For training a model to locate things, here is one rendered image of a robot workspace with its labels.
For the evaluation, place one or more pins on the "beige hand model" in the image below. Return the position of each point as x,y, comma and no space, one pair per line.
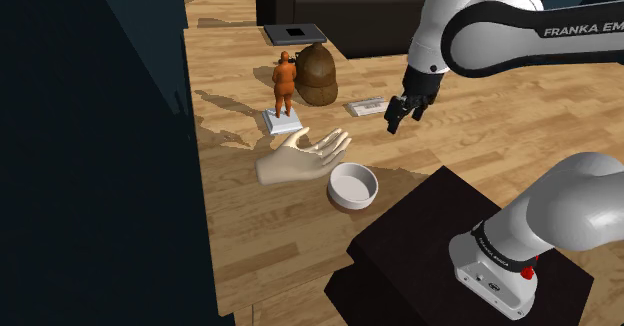
302,159

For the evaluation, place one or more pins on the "dark robot stand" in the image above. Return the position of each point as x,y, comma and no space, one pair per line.
409,247

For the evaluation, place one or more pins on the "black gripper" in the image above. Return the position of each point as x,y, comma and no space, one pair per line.
420,83

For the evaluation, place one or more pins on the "grey flat box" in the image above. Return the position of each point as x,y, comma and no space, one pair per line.
295,33

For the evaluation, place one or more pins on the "orange figure on white base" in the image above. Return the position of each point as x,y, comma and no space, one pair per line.
284,83

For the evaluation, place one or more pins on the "brown hat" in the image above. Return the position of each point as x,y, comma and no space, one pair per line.
316,74

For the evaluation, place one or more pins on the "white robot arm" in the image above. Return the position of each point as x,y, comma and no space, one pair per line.
492,47

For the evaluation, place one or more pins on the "white remote control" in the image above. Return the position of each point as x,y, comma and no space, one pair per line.
368,106

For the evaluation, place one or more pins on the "white bowl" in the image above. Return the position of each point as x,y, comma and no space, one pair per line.
353,186

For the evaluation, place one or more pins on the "dark sofa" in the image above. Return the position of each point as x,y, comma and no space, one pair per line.
356,13

